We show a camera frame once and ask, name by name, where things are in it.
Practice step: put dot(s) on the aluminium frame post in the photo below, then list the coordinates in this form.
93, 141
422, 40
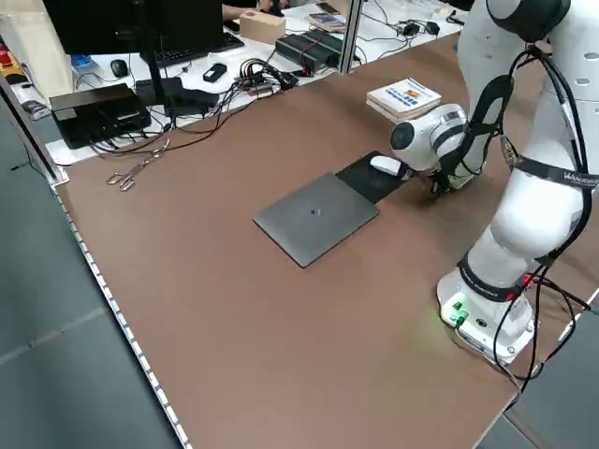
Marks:
350, 37

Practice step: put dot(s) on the black keyboard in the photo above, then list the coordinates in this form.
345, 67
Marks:
220, 44

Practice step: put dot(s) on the white computer mouse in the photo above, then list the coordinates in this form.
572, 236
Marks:
384, 164

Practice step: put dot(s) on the black mouse pad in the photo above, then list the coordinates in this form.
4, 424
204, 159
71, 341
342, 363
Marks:
369, 184

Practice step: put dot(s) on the thick blue white book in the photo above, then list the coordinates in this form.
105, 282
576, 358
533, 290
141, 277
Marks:
404, 96

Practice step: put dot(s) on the red emergency stop button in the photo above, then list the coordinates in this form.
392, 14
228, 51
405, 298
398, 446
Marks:
4, 56

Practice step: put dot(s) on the black computer monitor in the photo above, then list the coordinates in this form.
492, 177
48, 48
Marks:
103, 23

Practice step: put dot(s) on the small blue item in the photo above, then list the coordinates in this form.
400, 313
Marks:
80, 61

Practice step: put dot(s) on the black box device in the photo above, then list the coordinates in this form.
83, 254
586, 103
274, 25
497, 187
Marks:
98, 112

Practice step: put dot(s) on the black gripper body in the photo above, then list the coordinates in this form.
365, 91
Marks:
441, 182

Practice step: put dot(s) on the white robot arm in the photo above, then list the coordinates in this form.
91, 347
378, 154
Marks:
529, 210

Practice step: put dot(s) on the small black charger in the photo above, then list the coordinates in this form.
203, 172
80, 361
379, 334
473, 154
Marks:
411, 29

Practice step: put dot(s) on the tan cardboard box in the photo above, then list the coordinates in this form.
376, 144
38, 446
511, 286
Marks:
262, 25

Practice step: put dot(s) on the grey closed laptop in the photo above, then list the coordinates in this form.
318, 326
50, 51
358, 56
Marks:
323, 234

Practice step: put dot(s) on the pile of small books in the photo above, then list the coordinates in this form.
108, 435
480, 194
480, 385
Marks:
325, 21

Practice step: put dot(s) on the black ribbed power supply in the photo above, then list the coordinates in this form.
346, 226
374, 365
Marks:
309, 49

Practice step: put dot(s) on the aluminium frame beam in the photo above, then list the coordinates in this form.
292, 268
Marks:
35, 140

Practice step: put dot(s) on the small black gadget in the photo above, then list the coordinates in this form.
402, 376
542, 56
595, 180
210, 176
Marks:
214, 72

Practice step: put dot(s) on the usb hub with plugs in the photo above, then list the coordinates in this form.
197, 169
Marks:
259, 86

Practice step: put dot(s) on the metal scissor tongs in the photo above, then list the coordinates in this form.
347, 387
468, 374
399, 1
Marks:
140, 166

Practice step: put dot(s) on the black monitor stand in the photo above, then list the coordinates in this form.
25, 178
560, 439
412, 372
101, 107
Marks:
156, 86

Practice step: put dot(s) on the black computer mouse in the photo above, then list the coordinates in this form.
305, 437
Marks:
119, 68

